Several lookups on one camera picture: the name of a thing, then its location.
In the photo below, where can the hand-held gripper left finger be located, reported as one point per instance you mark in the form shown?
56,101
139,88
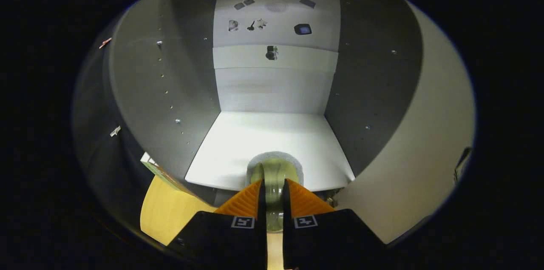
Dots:
259,240

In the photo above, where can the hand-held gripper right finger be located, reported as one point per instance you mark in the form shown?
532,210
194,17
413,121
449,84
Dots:
289,240

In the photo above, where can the green book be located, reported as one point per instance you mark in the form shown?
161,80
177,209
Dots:
165,175

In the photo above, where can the white cloth clip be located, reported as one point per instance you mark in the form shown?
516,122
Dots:
115,131

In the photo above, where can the dark grey cabinet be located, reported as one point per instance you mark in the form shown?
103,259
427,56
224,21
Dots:
144,91

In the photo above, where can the black backdrop cloth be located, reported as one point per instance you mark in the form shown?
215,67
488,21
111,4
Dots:
91,134

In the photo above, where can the red cloth clip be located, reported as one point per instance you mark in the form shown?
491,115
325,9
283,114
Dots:
105,43

